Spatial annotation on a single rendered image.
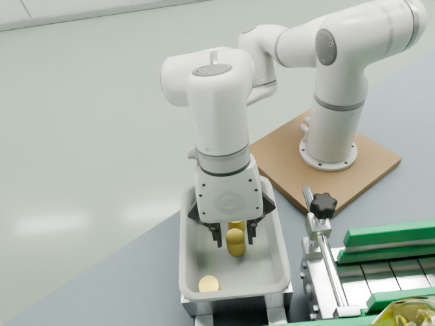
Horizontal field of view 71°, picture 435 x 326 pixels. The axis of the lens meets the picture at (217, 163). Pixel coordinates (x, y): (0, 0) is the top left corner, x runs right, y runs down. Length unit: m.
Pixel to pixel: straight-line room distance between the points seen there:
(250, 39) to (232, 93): 0.42
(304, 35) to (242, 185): 0.33
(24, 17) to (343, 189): 4.09
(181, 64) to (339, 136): 0.35
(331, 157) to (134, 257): 0.46
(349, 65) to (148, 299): 0.52
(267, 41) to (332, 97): 0.24
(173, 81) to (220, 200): 0.19
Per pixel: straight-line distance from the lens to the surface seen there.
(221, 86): 0.36
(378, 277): 0.48
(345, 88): 0.58
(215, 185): 0.44
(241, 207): 0.47
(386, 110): 0.92
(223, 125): 0.38
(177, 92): 0.45
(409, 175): 0.78
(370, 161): 0.74
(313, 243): 0.43
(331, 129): 0.63
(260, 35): 0.77
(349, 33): 0.53
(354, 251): 0.45
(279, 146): 0.74
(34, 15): 4.32
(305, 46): 0.63
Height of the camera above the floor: 1.30
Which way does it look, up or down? 48 degrees down
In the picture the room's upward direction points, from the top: 10 degrees counter-clockwise
